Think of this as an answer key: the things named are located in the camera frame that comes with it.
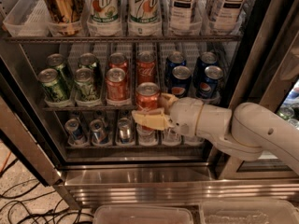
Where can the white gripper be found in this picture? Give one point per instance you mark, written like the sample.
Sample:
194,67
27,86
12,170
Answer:
183,116

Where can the red coke can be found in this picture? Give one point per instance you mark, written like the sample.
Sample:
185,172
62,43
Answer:
147,94
146,67
116,84
118,60

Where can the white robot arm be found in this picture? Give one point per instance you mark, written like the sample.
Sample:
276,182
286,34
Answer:
244,132

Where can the front left pepsi can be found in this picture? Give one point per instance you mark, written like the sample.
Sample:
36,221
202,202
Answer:
180,81

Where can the pepsi can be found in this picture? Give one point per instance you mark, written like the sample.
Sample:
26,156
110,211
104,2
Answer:
209,81
174,59
180,81
203,61

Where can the front right pepsi can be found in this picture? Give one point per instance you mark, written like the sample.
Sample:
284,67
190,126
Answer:
209,81

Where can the rear left pepsi can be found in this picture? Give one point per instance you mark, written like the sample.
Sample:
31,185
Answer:
174,59

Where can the blue silver can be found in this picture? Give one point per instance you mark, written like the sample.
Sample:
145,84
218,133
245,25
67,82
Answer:
99,132
74,128

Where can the rear right pepsi can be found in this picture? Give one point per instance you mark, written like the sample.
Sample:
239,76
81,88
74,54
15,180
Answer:
203,61

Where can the front right green can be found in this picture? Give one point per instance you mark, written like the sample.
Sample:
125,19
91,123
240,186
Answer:
86,85

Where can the green can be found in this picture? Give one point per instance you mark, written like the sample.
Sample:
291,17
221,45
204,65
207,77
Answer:
59,63
54,87
86,85
88,60

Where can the rear right green can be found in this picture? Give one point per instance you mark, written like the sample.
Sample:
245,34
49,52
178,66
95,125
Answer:
88,60

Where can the left blue silver can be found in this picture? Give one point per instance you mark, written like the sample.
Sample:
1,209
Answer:
74,128

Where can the front left green can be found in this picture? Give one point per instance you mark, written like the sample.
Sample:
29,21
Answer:
54,87

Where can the right 7up can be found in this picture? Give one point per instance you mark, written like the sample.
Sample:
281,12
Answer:
143,11

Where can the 7up can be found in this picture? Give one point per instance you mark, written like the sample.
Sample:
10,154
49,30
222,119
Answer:
104,11
143,11

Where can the rear left green can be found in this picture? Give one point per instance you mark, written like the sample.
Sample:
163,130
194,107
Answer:
59,63

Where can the glass fridge door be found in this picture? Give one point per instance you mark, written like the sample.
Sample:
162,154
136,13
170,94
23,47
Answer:
264,68

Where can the left 7up can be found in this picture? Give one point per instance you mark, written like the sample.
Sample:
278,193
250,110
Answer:
104,11

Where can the tall gold can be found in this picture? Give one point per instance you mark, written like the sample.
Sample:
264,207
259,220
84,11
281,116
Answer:
65,13

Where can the empty clear shelf tray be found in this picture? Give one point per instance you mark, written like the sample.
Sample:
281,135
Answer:
27,18

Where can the middle water bottle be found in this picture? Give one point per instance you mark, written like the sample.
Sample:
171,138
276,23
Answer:
170,137

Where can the left water bottle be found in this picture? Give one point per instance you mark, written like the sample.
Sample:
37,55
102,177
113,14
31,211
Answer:
145,135

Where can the left clear plastic bin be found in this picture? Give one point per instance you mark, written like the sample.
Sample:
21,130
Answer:
122,214

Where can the clear plastic bin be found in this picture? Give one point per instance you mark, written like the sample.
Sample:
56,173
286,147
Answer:
122,214
248,211

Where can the left tea bottle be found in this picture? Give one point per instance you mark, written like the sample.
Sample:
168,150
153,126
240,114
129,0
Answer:
182,13

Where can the tea bottle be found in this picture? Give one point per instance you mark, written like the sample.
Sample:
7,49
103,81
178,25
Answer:
182,13
223,14

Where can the right clear plastic bin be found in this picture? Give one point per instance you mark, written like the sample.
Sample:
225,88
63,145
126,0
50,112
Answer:
248,211

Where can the right tea bottle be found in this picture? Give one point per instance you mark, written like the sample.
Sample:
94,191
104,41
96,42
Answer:
223,14

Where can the steel fridge frame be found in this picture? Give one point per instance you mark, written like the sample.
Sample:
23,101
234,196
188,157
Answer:
88,175

